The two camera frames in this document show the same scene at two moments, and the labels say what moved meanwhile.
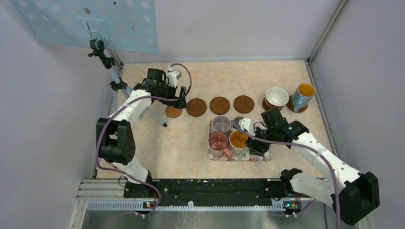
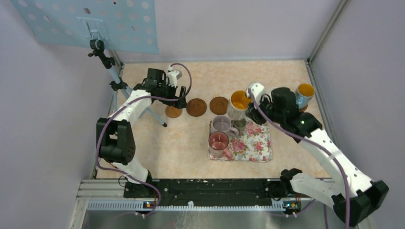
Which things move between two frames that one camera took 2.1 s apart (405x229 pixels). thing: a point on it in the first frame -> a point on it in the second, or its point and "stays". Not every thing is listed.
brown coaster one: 196,107 stays
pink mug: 218,141 stays
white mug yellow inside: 237,145 -> 238,105
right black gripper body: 266,134 -> 268,110
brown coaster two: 219,105 stays
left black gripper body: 166,91 stays
